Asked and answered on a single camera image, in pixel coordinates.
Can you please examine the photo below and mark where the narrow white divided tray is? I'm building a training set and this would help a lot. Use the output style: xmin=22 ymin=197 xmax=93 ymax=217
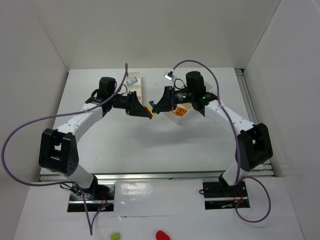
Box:
xmin=124 ymin=72 xmax=143 ymax=104

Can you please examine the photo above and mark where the red oval object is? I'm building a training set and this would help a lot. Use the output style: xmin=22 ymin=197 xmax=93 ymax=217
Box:
xmin=155 ymin=230 xmax=171 ymax=240

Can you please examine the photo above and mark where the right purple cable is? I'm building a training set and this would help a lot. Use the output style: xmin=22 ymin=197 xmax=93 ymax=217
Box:
xmin=172 ymin=59 xmax=273 ymax=223

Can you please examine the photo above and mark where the green lego brick foreground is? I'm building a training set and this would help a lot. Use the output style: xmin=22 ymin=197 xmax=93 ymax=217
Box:
xmin=110 ymin=232 xmax=121 ymax=240

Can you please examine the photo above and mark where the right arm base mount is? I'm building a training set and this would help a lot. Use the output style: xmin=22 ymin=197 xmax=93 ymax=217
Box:
xmin=198 ymin=181 xmax=250 ymax=210

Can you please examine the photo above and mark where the aluminium rail right side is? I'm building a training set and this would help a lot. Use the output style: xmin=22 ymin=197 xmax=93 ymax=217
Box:
xmin=234 ymin=68 xmax=275 ymax=178

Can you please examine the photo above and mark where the aluminium rail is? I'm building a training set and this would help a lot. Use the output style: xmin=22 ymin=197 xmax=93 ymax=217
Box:
xmin=234 ymin=68 xmax=275 ymax=178
xmin=39 ymin=170 xmax=251 ymax=186

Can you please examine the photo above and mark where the aluminium rail front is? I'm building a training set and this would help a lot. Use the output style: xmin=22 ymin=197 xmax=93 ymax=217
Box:
xmin=39 ymin=170 xmax=251 ymax=186

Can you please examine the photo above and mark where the purple cable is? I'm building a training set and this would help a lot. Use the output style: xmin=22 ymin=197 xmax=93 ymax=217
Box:
xmin=1 ymin=62 xmax=129 ymax=236
xmin=172 ymin=59 xmax=273 ymax=223

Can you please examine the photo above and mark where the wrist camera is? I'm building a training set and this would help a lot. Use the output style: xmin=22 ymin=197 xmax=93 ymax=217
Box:
xmin=126 ymin=76 xmax=139 ymax=87
xmin=164 ymin=71 xmax=175 ymax=82

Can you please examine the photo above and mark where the wide white divided tray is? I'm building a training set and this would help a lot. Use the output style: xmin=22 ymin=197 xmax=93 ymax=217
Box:
xmin=154 ymin=80 xmax=217 ymax=125

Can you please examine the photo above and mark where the orange and green lego stack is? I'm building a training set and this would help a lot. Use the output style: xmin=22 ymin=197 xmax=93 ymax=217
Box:
xmin=174 ymin=107 xmax=188 ymax=117

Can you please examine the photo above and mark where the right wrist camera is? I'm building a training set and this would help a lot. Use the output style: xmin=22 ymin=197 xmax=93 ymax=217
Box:
xmin=164 ymin=71 xmax=175 ymax=82

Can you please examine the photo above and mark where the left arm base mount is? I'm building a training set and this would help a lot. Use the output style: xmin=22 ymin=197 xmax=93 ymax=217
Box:
xmin=60 ymin=183 xmax=116 ymax=213

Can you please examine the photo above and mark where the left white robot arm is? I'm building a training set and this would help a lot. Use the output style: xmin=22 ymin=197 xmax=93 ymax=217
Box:
xmin=38 ymin=77 xmax=150 ymax=196

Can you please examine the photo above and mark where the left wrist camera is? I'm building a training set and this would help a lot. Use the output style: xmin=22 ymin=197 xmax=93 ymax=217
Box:
xmin=126 ymin=76 xmax=139 ymax=87

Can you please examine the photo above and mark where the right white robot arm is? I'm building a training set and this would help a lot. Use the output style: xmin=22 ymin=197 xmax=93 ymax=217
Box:
xmin=152 ymin=71 xmax=273 ymax=192

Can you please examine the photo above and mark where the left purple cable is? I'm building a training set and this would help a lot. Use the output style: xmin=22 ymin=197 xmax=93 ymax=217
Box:
xmin=1 ymin=62 xmax=129 ymax=236

